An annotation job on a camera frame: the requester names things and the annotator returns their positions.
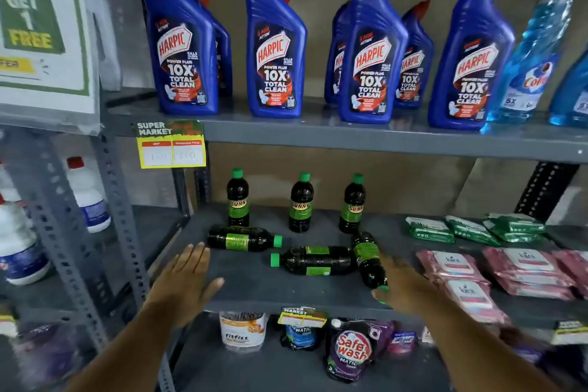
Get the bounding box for person's left hand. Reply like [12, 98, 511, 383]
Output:
[145, 242, 226, 329]

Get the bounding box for person's right hand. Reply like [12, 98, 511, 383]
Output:
[371, 255, 453, 320]

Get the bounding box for dark green-cap cleaner bottle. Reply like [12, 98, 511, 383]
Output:
[352, 232, 390, 291]

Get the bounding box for person's right forearm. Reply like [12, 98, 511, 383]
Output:
[420, 295, 563, 392]

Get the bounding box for person's left forearm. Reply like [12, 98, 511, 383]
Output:
[64, 300, 194, 392]

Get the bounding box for white and orange pouch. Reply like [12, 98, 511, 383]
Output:
[219, 311, 268, 353]

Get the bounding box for green wipes packet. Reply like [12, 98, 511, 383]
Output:
[405, 217, 456, 244]
[482, 221, 547, 244]
[487, 213, 546, 234]
[444, 215, 502, 247]

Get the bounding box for pink wipes packet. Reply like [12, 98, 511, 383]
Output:
[443, 279, 511, 326]
[416, 250, 490, 284]
[551, 249, 588, 300]
[494, 276, 577, 301]
[482, 247, 576, 288]

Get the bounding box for small pink purple pouch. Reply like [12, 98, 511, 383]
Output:
[386, 331, 419, 356]

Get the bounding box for purple detergent pouch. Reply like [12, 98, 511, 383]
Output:
[325, 317, 396, 383]

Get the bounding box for group of dark liquid bottles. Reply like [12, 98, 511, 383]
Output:
[207, 168, 367, 277]

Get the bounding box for yellow shelf price tag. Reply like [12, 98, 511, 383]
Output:
[277, 307, 328, 329]
[550, 320, 588, 345]
[133, 120, 207, 169]

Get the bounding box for blue detergent pouch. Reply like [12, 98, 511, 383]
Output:
[281, 324, 323, 352]

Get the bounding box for white bottle with red cap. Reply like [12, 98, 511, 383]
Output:
[66, 156, 112, 234]

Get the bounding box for grey metal shelf rack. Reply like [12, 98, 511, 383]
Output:
[0, 102, 191, 392]
[99, 0, 588, 392]

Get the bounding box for purple packet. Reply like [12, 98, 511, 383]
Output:
[11, 323, 83, 388]

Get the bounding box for white bottle with blue label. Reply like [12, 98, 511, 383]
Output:
[0, 194, 51, 287]

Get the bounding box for row of blue toilet cleaners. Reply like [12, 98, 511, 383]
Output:
[140, 0, 516, 131]

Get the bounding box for blue glass cleaner spray bottle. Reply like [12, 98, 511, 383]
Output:
[480, 0, 588, 135]
[549, 49, 588, 127]

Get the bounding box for white and green offer poster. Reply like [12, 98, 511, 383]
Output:
[0, 0, 101, 116]

